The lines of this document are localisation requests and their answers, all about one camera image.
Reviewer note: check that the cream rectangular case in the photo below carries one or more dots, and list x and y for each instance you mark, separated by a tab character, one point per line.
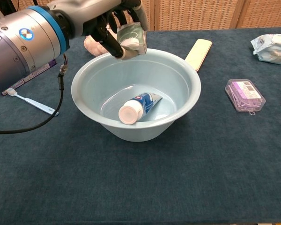
197	55

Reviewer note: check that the light blue plastic basin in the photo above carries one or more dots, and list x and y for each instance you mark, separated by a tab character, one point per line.
178	77

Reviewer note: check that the woven wooden folding screen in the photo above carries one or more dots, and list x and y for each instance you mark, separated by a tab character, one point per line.
201	14

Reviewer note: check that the purple toothpaste carton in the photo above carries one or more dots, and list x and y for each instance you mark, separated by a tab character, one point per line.
38	71

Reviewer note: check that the teal table cloth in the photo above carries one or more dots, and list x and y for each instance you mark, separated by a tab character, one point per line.
61	175

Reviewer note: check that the small green soap box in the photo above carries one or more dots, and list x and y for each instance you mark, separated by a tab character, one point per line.
131	35

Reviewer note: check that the blue white toothpaste tube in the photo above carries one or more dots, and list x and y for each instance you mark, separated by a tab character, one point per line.
147	99

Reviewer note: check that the clear box of purple floss picks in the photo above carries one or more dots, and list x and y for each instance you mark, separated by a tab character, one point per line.
244	95

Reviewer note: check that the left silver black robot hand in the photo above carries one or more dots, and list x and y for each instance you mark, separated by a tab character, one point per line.
91	16

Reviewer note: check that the light blue toothbrush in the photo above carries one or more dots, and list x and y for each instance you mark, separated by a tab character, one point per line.
37	103

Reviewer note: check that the pink mesh bath sponge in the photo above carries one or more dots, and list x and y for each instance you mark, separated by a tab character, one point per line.
91	45

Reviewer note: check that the light blue wet wipes pack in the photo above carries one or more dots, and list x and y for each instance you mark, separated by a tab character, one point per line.
271	50

